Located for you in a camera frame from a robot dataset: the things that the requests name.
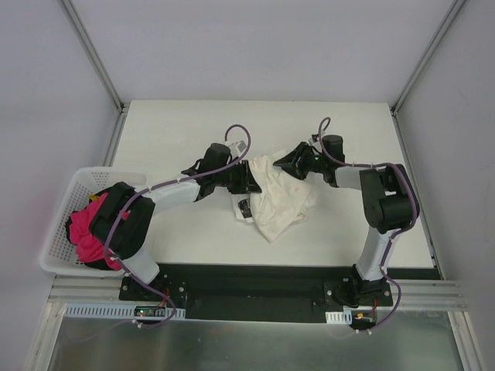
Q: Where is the aluminium frame post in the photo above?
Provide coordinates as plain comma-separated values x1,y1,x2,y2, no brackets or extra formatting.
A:
390,0,469,117
58,0,125,114

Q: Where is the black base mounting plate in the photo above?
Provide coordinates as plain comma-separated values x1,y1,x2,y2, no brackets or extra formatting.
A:
118,264,393,323

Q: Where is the white plastic laundry basket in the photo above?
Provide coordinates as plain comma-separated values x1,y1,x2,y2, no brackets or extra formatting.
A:
39,166,151,277

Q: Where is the right aluminium frame post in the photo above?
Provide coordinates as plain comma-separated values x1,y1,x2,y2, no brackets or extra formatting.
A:
390,0,469,117

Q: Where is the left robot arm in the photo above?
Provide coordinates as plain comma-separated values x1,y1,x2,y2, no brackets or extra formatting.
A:
88,141,261,301

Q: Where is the cream white t shirt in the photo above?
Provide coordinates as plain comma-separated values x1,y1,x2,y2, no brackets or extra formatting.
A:
247,153,319,244

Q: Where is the white black printed t shirt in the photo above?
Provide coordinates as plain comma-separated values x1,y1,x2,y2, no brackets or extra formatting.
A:
228,146,320,227

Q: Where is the left aluminium frame post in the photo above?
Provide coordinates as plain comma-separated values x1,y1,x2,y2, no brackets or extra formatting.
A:
58,0,125,114

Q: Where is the black t shirt in basket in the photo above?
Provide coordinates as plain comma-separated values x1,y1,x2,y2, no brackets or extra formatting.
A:
65,185,131,274

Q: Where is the pink red t shirt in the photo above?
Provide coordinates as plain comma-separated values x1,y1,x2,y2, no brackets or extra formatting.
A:
68,192,131,272

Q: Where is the white cable duct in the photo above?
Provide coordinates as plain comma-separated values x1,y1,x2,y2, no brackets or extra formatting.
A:
325,310,353,325
65,304,186,321

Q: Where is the left white cable duct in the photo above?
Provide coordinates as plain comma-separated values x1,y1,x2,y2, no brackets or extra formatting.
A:
65,304,186,321

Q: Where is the right white cable duct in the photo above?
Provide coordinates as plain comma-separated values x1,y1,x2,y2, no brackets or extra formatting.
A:
325,310,353,325

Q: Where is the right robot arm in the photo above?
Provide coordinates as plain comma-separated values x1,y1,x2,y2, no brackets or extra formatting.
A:
273,134,420,308

